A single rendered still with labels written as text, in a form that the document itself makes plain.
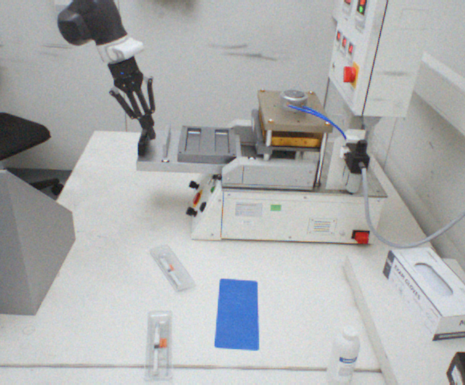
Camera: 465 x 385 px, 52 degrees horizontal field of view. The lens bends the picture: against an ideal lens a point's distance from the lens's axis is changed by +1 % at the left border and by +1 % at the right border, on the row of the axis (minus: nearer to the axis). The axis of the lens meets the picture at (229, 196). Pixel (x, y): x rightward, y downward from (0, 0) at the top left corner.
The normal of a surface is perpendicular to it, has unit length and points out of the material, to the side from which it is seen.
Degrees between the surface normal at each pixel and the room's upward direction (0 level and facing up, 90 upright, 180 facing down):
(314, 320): 0
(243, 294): 0
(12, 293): 90
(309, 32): 90
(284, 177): 90
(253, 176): 90
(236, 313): 0
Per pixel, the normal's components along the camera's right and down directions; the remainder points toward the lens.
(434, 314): -0.97, 0.04
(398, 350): 0.06, -0.86
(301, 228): 0.02, 0.51
